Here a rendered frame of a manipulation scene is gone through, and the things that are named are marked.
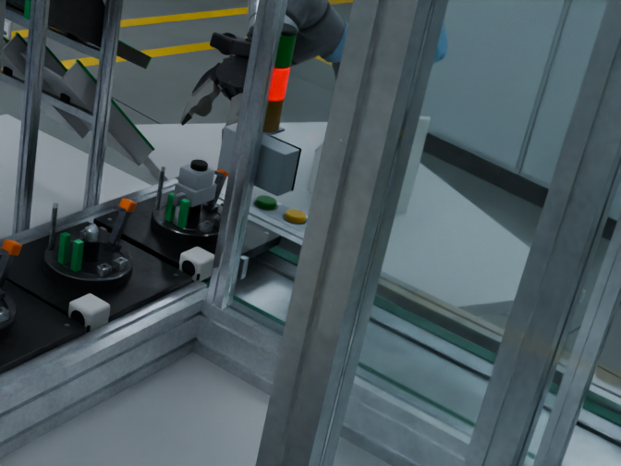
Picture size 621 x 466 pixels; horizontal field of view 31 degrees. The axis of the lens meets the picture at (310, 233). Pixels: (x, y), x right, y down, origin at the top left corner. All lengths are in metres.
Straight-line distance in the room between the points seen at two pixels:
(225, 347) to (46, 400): 0.34
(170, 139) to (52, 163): 0.34
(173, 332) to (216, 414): 0.15
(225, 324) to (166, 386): 0.14
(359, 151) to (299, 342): 0.11
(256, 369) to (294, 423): 1.20
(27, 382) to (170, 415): 0.25
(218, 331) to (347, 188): 1.29
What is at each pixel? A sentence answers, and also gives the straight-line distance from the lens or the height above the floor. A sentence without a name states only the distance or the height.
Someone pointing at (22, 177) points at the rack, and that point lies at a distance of 1.92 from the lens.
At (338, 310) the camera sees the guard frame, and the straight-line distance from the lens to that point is 0.52.
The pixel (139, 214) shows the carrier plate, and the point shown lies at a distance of 2.01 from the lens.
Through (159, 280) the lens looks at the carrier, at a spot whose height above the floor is 0.97.
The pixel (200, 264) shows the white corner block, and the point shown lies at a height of 0.99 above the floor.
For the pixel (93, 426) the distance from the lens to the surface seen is 1.65.
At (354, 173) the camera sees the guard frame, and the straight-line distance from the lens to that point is 0.50.
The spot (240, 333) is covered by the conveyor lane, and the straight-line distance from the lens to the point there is 1.77.
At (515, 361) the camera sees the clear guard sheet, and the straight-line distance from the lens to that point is 0.50.
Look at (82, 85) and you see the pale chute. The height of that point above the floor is 1.17.
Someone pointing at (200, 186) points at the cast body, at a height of 1.06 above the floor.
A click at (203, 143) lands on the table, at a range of 2.65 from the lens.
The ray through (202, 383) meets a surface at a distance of 1.77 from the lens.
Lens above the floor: 1.86
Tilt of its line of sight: 26 degrees down
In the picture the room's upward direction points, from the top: 12 degrees clockwise
